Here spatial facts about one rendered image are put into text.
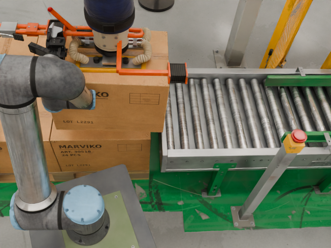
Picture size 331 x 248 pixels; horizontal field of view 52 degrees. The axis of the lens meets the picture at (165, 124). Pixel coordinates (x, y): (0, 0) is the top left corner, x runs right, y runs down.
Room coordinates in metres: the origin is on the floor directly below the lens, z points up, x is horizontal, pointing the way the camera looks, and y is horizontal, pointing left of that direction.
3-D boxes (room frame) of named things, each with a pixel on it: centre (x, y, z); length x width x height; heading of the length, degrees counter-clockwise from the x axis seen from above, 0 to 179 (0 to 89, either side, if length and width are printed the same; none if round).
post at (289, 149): (0.91, -0.61, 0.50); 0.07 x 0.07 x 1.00; 9
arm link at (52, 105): (0.93, 0.50, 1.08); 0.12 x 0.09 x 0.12; 98
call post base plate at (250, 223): (0.91, -0.61, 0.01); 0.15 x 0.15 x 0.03; 9
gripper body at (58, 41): (1.10, 0.53, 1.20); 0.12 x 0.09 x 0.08; 8
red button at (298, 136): (0.91, -0.61, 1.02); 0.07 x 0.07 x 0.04
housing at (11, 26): (1.21, 0.77, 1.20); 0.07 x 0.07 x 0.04; 9
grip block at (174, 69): (1.07, -0.03, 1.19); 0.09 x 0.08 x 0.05; 9
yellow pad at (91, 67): (1.18, 0.30, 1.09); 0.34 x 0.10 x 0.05; 99
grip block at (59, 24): (1.24, 0.56, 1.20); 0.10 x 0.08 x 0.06; 9
